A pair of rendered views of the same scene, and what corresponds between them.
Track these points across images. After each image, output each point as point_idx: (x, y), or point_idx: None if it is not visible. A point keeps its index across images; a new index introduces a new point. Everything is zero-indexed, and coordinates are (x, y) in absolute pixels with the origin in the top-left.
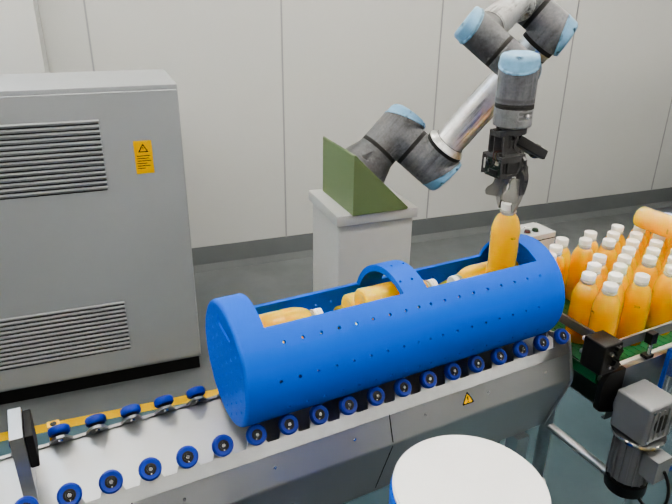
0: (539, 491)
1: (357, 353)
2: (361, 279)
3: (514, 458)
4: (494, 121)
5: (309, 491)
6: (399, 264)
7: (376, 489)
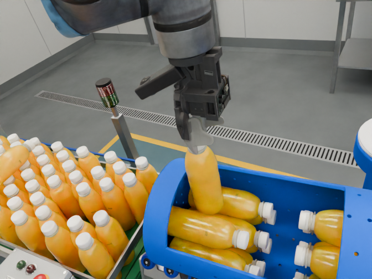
0: (371, 123)
1: None
2: None
3: (365, 138)
4: (208, 44)
5: None
6: (356, 216)
7: None
